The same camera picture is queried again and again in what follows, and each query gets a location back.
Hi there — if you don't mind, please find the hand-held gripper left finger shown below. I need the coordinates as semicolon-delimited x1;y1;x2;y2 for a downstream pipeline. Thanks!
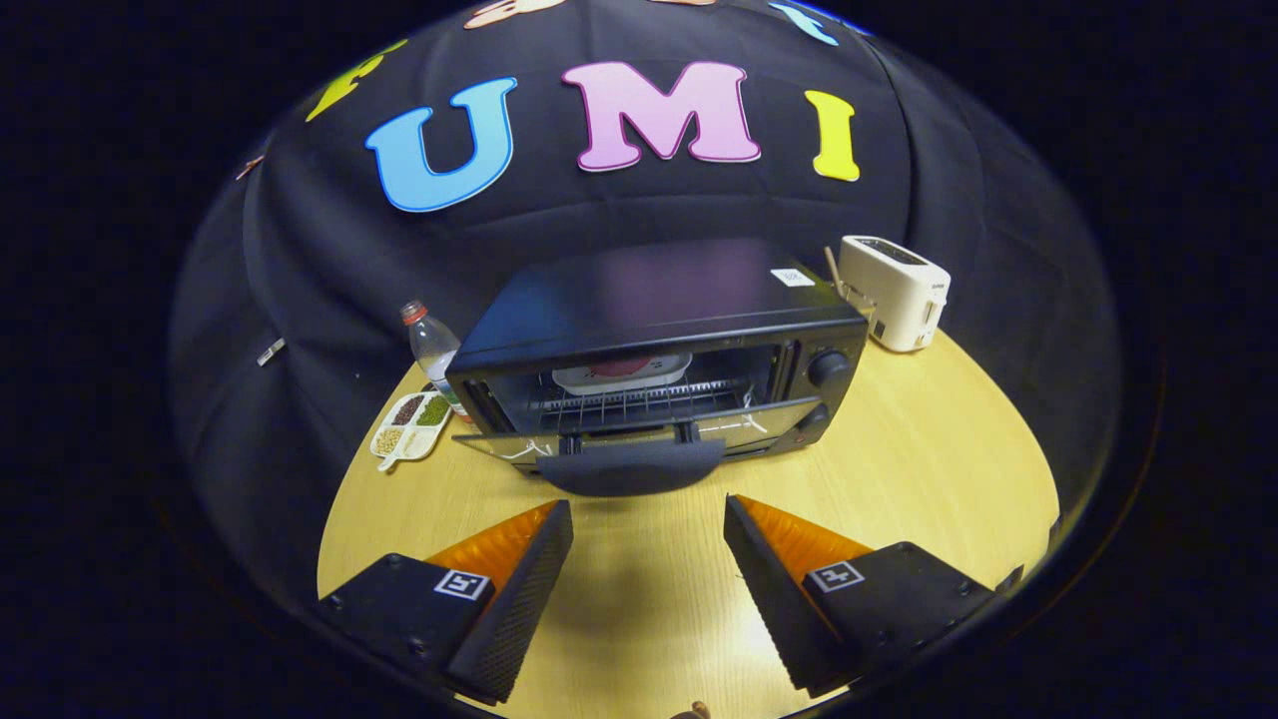
318;499;576;706

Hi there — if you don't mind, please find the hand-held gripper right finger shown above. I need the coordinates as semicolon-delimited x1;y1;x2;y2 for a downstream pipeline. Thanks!
723;493;999;699

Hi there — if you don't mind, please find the white square plate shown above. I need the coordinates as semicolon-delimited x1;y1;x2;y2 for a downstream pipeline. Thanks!
552;352;694;395

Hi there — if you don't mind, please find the black toaster oven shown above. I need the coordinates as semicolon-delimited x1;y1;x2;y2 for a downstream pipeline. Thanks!
445;238;870;498

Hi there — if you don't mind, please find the white bread toaster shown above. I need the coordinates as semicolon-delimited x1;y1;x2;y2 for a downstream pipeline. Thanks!
837;235;952;354

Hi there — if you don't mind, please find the divided tray of beans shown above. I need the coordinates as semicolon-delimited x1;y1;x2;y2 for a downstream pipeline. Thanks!
369;390;455;472

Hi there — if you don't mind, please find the clear plastic water bottle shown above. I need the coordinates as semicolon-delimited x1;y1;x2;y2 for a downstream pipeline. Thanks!
400;300;470;420

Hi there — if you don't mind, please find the clear glass stick holder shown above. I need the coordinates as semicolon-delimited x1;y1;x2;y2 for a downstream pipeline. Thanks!
823;247;878;321

